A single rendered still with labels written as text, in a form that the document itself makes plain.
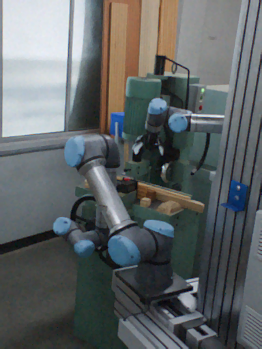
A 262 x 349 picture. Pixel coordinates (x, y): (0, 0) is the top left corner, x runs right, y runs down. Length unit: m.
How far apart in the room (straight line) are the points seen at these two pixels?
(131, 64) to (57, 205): 1.32
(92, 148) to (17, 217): 2.12
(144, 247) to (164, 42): 2.95
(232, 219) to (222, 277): 0.22
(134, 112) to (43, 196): 1.70
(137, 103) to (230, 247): 1.00
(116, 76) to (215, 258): 2.48
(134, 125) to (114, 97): 1.57
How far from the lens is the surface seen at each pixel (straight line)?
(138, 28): 4.29
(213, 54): 5.07
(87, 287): 2.87
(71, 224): 2.09
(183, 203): 2.54
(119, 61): 4.09
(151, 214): 2.47
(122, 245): 1.76
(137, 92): 2.50
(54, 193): 4.09
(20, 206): 3.91
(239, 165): 1.72
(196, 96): 2.74
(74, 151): 1.88
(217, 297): 1.90
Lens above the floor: 1.74
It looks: 16 degrees down
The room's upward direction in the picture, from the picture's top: 5 degrees clockwise
